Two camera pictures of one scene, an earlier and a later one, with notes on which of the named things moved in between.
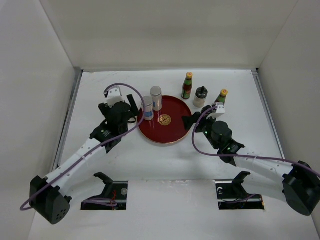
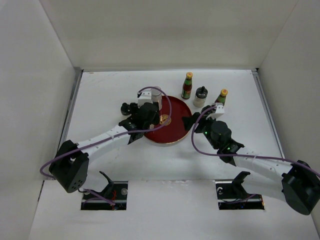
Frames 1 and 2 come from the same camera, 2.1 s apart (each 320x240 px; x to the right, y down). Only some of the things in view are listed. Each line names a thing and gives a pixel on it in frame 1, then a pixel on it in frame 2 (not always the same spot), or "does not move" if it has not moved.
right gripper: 202,120 does not move
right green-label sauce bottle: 222,97 does not move
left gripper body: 106,109 -> 154,121
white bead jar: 156,93 does not move
